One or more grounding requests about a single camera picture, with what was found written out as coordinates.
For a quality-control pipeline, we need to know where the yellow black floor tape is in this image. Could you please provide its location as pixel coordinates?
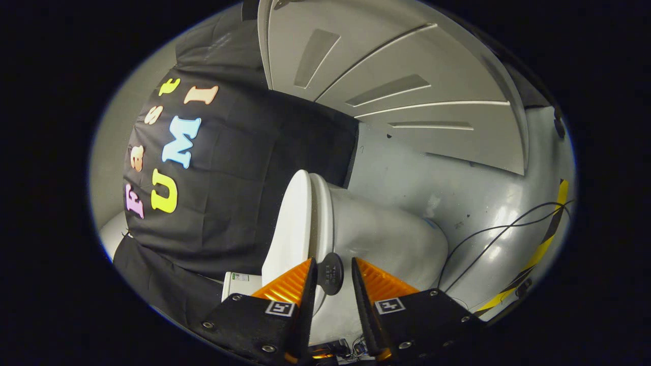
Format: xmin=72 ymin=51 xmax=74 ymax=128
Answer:
xmin=476 ymin=179 xmax=569 ymax=313

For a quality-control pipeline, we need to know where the black backdrop cloth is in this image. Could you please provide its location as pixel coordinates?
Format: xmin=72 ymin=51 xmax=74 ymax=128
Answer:
xmin=113 ymin=0 xmax=359 ymax=331

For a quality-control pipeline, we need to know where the white toilet lid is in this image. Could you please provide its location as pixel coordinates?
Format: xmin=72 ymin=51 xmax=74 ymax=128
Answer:
xmin=261 ymin=169 xmax=329 ymax=318

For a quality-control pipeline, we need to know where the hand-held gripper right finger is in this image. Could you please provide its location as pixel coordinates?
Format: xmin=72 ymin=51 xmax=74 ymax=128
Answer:
xmin=351 ymin=257 xmax=484 ymax=362

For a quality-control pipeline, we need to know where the black round lid pull tab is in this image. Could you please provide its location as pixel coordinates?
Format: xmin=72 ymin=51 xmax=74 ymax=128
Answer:
xmin=318 ymin=253 xmax=344 ymax=296

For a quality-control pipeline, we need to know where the white toilet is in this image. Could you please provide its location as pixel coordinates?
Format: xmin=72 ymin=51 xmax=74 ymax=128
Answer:
xmin=222 ymin=173 xmax=449 ymax=349

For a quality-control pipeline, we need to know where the black cable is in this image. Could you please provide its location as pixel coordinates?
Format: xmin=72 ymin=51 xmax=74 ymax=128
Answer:
xmin=437 ymin=201 xmax=574 ymax=290
xmin=454 ymin=205 xmax=575 ymax=294

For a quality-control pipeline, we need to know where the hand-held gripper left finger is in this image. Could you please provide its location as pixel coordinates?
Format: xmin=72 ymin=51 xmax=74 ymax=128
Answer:
xmin=196 ymin=257 xmax=318 ymax=365

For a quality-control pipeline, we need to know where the orange black device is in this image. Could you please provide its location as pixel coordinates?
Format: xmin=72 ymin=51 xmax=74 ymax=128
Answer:
xmin=310 ymin=338 xmax=367 ymax=364

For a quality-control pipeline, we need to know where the white cabinet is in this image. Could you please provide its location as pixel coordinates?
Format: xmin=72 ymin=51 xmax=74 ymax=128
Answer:
xmin=257 ymin=0 xmax=529 ymax=176

